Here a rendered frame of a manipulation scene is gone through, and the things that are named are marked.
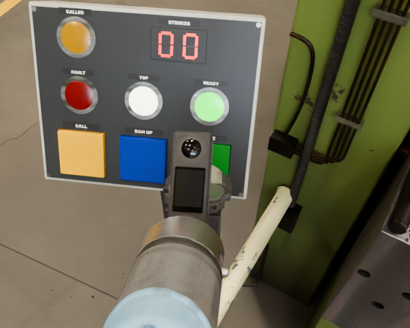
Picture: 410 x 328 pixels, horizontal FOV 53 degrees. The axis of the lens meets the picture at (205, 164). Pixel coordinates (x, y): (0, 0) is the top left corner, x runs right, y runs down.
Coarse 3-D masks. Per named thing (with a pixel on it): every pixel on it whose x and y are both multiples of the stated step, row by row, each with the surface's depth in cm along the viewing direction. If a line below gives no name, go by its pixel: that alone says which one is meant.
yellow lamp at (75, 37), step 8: (72, 24) 59; (80, 24) 59; (64, 32) 60; (72, 32) 59; (80, 32) 59; (88, 32) 59; (64, 40) 60; (72, 40) 60; (80, 40) 60; (88, 40) 60; (72, 48) 60; (80, 48) 60
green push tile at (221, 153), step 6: (216, 144) 64; (222, 144) 64; (228, 144) 64; (216, 150) 64; (222, 150) 64; (228, 150) 64; (216, 156) 64; (222, 156) 64; (228, 156) 64; (216, 162) 65; (222, 162) 65; (228, 162) 64; (222, 168) 65; (228, 168) 65
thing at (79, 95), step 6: (72, 84) 62; (78, 84) 62; (84, 84) 62; (66, 90) 63; (72, 90) 63; (78, 90) 63; (84, 90) 63; (90, 90) 63; (66, 96) 63; (72, 96) 63; (78, 96) 63; (84, 96) 63; (90, 96) 63; (72, 102) 63; (78, 102) 63; (84, 102) 63; (90, 102) 63; (78, 108) 64; (84, 108) 64
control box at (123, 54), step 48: (48, 48) 61; (96, 48) 60; (144, 48) 60; (192, 48) 59; (240, 48) 58; (48, 96) 64; (96, 96) 63; (192, 96) 62; (240, 96) 61; (48, 144) 67; (240, 144) 64; (240, 192) 66
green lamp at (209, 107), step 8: (200, 96) 61; (208, 96) 61; (216, 96) 61; (200, 104) 61; (208, 104) 61; (216, 104) 61; (200, 112) 62; (208, 112) 62; (216, 112) 62; (208, 120) 62
